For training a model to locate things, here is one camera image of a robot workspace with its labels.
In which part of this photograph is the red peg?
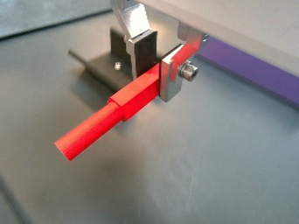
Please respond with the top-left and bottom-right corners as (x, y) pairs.
(54, 65), (159, 160)

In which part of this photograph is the black angled holder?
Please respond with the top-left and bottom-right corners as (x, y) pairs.
(68, 27), (133, 92)

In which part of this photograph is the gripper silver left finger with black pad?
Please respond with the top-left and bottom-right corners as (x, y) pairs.
(109, 0), (157, 79)

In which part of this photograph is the purple board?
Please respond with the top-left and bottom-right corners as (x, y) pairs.
(196, 38), (299, 107)

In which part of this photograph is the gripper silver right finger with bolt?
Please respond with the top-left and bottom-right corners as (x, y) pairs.
(159, 24), (201, 102)

